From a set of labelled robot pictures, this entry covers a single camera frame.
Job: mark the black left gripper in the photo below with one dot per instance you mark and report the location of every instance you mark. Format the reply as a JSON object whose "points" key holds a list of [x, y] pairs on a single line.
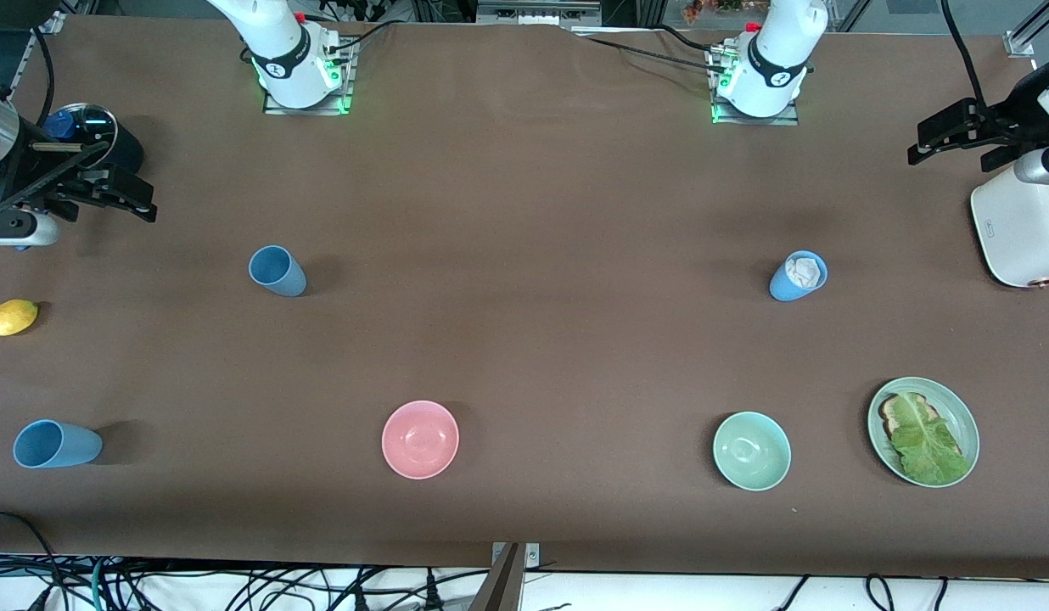
{"points": [[996, 128]]}

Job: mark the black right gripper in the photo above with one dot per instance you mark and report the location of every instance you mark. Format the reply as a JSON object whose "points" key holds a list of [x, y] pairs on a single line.
{"points": [[34, 176]]}

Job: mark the blue plastic cup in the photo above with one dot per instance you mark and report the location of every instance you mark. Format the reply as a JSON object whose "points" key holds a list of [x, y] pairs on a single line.
{"points": [[278, 273], [58, 445]]}

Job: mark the white tissue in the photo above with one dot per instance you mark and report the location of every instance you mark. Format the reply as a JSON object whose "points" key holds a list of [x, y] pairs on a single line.
{"points": [[803, 271]]}

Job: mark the blue cup holding white tissue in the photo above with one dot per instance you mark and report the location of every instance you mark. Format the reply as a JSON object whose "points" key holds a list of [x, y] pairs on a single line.
{"points": [[783, 288]]}

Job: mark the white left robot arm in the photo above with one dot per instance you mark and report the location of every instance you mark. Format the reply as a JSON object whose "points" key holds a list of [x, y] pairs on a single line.
{"points": [[775, 68]]}

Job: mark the white toaster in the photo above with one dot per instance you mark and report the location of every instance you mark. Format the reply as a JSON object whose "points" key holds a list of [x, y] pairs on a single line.
{"points": [[1021, 238]]}

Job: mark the yellow lemon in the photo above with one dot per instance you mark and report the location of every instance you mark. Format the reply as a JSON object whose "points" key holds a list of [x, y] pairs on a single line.
{"points": [[11, 318]]}

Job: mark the mint green plate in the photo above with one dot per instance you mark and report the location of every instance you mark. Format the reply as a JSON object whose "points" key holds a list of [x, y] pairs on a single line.
{"points": [[957, 412]]}

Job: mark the toasted bread slice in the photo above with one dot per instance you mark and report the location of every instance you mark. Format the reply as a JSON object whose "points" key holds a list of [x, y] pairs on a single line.
{"points": [[888, 417]]}

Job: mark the green lettuce leaf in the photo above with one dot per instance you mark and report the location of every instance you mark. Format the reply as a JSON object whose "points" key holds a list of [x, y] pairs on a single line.
{"points": [[928, 445]]}

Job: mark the mint green bowl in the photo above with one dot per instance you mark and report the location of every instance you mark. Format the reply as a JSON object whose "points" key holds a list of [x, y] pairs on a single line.
{"points": [[752, 451]]}

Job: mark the pink bowl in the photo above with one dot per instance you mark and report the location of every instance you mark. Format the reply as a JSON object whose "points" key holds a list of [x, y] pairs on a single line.
{"points": [[420, 440]]}

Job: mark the brown table cover cloth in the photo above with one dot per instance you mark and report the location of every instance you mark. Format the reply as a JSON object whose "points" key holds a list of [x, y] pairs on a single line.
{"points": [[524, 212]]}

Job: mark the grey power strip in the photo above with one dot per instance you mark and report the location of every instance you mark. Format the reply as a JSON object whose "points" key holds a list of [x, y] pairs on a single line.
{"points": [[537, 15]]}

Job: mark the small metal table clamp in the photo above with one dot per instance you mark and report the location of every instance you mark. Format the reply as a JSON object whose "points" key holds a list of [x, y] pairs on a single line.
{"points": [[533, 556]]}

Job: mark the aluminium frame profile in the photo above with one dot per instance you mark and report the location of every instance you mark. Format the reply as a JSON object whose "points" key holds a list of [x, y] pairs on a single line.
{"points": [[1042, 17]]}

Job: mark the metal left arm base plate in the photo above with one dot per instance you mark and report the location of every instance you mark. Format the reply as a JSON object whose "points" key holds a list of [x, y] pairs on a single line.
{"points": [[783, 117]]}

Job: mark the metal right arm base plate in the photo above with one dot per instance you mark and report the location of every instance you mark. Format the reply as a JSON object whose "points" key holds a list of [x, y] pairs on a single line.
{"points": [[344, 85]]}

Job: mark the grey camera mount bar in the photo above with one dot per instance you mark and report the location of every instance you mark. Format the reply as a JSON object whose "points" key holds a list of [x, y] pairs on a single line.
{"points": [[501, 590]]}

